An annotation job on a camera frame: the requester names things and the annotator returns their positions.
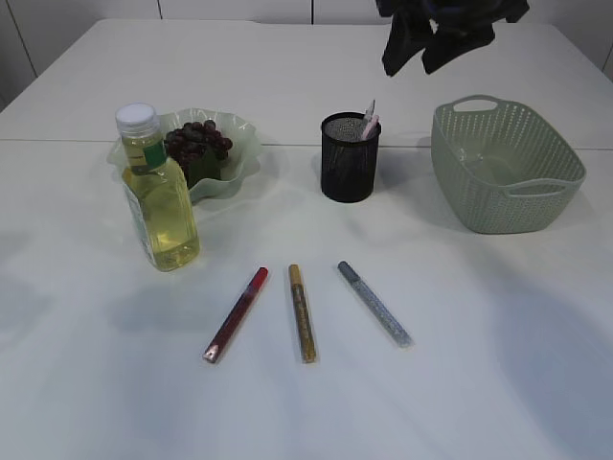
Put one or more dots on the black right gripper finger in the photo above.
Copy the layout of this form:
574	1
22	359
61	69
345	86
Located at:
447	45
410	33

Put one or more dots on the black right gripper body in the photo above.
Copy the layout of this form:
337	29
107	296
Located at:
457	12

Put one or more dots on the clear plastic ruler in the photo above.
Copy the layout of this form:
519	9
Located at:
369	113

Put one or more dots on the pink scissors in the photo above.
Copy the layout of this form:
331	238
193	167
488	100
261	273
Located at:
369	127

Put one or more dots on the clear plastic sheet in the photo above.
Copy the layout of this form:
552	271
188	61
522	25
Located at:
471	156

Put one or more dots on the red grape bunch with leaves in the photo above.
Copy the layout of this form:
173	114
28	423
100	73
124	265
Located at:
200	150

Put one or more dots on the silver glitter pen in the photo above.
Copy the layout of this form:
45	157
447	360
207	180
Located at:
387	321

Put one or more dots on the yellow tea bottle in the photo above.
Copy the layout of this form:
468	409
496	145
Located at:
156	190

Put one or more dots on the gold glitter pen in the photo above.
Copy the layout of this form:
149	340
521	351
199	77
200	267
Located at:
301	311

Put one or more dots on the red glitter pen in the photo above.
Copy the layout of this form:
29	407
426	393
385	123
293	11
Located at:
229	327

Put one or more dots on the black mesh pen holder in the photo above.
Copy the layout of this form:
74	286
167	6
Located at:
348	163

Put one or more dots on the green woven plastic basket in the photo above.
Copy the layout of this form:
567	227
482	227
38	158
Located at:
530	172

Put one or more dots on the pale green wavy glass plate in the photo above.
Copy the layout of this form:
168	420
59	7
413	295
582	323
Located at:
242	133

